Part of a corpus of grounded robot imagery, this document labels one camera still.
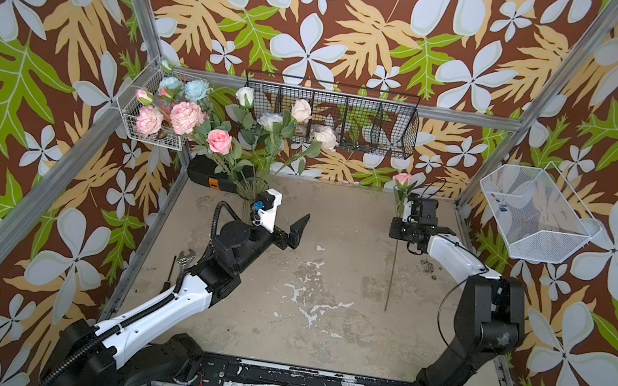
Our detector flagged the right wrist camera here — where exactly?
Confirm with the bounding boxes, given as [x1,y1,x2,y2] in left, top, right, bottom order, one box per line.
[408,194,439,227]

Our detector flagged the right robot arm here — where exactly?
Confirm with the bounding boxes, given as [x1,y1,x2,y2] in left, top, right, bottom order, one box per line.
[389,192,526,386]

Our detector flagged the bluish white rose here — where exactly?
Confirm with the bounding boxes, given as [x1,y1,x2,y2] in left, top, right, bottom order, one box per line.
[258,113,283,133]

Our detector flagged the adjustable wrench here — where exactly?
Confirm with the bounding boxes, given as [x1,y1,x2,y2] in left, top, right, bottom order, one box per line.
[176,249,197,281]

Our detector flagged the white wire basket left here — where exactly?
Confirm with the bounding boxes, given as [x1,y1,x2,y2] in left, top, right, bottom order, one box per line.
[120,62,211,151]

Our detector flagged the black wire basket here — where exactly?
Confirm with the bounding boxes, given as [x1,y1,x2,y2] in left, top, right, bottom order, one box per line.
[245,70,421,159]

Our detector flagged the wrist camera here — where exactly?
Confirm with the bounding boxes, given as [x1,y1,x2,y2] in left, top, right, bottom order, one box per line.
[250,188,282,233]
[408,194,439,227]

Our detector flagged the small pink bud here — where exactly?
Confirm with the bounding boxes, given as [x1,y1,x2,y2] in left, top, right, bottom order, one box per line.
[135,89,154,107]

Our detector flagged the black mounting rail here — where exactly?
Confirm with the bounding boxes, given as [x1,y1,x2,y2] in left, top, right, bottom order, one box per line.
[177,353,412,386]

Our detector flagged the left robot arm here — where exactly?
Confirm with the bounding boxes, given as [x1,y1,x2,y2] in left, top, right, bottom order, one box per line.
[38,201,311,386]

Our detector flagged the black orange tool case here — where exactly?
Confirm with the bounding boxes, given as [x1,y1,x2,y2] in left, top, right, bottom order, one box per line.
[186,155,238,193]

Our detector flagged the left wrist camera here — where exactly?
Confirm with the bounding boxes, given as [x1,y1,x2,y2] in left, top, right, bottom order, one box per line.
[250,188,282,233]

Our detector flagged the black screwdriver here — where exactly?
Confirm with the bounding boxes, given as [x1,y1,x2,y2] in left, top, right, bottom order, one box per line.
[162,257,177,292]

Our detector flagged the pink rose in vase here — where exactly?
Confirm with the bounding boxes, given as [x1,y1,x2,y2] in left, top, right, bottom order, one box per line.
[207,129,233,156]

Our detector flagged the white mesh basket right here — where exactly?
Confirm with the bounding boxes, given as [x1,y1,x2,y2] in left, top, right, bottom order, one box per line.
[480,163,603,264]

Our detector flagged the clear glass vase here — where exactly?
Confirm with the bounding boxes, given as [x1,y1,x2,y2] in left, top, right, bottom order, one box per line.
[236,176,269,225]

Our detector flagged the light blue flower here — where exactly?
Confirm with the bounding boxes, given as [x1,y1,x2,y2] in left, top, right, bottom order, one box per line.
[183,79,211,104]

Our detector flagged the large pink carnation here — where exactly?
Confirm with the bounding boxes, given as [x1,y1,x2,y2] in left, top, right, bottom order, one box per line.
[170,102,208,136]

